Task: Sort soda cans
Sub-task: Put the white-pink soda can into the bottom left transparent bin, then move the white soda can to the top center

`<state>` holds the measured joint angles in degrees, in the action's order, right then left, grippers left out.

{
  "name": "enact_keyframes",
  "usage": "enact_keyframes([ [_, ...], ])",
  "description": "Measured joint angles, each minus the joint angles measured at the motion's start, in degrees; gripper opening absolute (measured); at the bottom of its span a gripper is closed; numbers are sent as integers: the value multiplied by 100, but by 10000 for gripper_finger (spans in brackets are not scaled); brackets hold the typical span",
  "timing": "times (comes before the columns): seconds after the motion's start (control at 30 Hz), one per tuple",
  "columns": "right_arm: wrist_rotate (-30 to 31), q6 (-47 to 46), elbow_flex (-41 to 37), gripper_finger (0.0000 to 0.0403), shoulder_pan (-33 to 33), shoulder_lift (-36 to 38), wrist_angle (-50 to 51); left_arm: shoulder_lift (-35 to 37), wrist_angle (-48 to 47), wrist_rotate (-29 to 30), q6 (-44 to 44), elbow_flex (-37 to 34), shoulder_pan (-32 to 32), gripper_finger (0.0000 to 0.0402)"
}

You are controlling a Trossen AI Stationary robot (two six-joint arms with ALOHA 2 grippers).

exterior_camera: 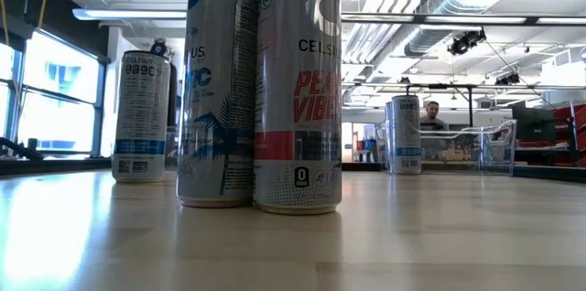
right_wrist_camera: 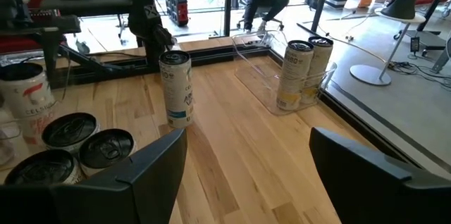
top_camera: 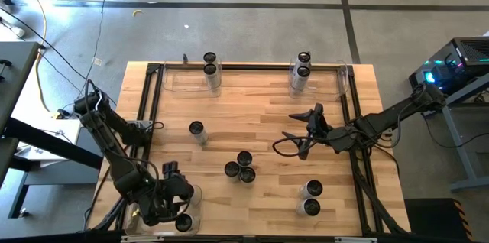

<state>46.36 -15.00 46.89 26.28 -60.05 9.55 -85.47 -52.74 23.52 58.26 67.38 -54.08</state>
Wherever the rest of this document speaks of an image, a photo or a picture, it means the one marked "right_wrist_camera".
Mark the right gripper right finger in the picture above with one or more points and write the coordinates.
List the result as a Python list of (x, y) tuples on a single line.
[(370, 196)]

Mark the Celsius Peach Vibe can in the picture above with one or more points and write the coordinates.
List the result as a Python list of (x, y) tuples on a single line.
[(42, 167), (105, 148), (28, 100)]

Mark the black power adapter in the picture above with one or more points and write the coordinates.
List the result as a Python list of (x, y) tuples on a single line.
[(415, 44)]

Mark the red box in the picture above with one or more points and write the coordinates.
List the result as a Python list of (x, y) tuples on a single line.
[(17, 45)]

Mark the person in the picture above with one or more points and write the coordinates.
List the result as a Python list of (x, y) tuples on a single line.
[(264, 0)]

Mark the white round pedestal stand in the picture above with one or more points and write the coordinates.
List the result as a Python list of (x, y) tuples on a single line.
[(370, 75)]

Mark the clear plastic bin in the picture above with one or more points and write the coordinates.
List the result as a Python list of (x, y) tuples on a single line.
[(8, 150), (257, 76)]

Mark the red and black toolbox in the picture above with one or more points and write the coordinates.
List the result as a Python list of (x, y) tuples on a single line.
[(178, 10)]

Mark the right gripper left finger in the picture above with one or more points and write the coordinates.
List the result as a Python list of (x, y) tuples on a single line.
[(134, 199)]

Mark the Celsius Arctic Vibe can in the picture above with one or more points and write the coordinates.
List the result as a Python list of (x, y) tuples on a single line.
[(176, 90)]

